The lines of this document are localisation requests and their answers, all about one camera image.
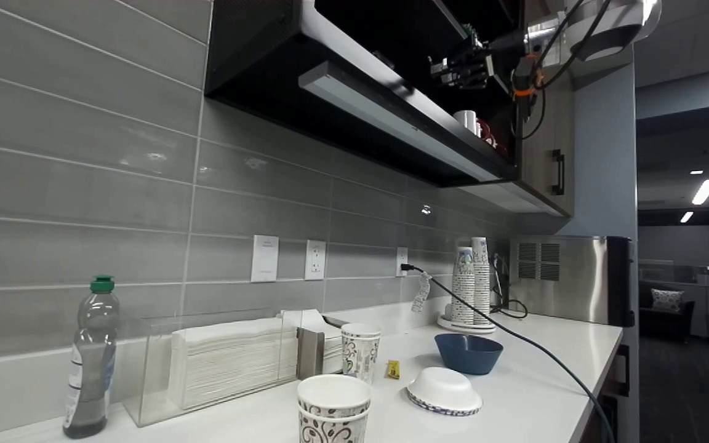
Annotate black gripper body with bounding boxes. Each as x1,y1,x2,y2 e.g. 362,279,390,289
469,27,531,71

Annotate black open shelf cabinet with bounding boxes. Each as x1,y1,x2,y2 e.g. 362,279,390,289
203,0,527,189

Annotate white mug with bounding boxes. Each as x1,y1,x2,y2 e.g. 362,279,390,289
453,109,485,140

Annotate small red item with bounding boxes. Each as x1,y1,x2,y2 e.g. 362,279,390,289
479,122,504,152

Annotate stainless steel appliance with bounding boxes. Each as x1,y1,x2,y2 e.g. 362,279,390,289
507,233,640,331

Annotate white plate stack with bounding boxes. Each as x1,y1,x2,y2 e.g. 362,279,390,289
435,312,501,341

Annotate long ceiling light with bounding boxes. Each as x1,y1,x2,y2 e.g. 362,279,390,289
688,178,709,210

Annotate blue bowl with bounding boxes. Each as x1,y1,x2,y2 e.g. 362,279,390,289
432,331,507,380

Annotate white folded napkins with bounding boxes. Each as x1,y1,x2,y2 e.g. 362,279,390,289
278,309,347,376

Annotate patterned paper cup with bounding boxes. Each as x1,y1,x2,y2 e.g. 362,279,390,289
294,373,374,423
294,403,371,443
340,323,384,386

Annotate light cushion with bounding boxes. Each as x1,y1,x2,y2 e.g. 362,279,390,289
649,286,687,315

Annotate brown napkin stack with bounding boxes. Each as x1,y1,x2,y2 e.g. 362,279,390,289
293,326,328,381

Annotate dark armchair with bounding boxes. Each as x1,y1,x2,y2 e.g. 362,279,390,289
637,281,698,345

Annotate white napkin stack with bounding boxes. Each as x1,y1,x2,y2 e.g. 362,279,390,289
166,317,301,411

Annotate clear acrylic napkin holder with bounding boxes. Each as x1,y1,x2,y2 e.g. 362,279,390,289
120,315,302,429

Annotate green-capped dish soap bottle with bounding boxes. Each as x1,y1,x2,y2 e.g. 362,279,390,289
62,273,123,440

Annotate orange cable strap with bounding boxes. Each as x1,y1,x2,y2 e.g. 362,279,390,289
509,81,538,103

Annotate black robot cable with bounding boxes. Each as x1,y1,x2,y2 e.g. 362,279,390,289
509,0,612,142

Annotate grey wall cabinet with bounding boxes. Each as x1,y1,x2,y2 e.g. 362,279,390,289
461,56,579,221

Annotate black cabinet handle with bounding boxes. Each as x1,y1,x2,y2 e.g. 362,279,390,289
546,147,569,199

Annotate black power cable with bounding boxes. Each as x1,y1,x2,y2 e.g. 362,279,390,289
399,258,621,443

